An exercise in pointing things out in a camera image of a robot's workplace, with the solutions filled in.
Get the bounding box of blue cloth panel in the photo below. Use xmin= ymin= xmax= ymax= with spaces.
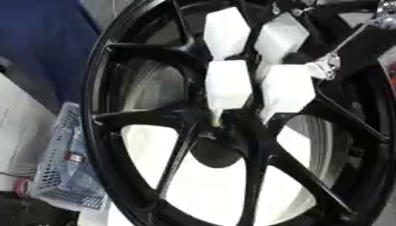
xmin=0 ymin=0 xmax=103 ymax=104

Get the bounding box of black spoked wheel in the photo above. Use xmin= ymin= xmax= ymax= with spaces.
xmin=80 ymin=0 xmax=396 ymax=226

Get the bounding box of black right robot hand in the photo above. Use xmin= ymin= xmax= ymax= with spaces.
xmin=272 ymin=0 xmax=396 ymax=81

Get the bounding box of pale perforated plastic basket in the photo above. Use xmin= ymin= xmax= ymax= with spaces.
xmin=29 ymin=101 xmax=111 ymax=212

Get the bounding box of small red object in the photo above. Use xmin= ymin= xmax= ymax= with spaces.
xmin=12 ymin=177 xmax=36 ymax=199

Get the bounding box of black round object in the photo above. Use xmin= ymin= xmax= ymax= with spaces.
xmin=188 ymin=137 xmax=245 ymax=170

